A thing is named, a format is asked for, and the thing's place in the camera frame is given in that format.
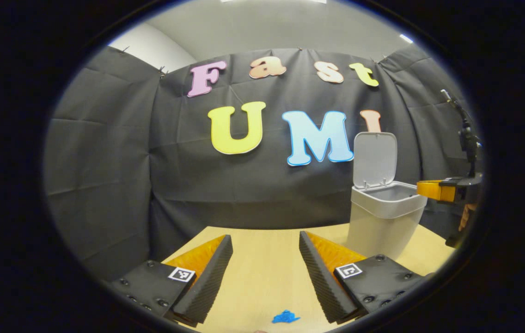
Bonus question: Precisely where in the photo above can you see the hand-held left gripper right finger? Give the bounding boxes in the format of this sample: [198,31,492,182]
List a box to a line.
[299,230,429,326]

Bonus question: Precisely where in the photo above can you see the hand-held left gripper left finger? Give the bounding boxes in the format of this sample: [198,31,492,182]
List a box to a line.
[105,234,234,327]

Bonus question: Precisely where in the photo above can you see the blue paper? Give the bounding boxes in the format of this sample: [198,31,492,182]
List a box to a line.
[272,310,301,324]

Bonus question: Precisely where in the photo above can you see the grey desktop garbage bin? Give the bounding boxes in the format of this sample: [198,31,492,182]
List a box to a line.
[347,132,428,259]

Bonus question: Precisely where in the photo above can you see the wooden desktop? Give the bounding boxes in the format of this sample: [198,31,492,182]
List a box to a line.
[161,223,456,333]

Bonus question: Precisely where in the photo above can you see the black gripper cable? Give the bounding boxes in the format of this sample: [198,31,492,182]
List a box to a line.
[440,89,472,125]

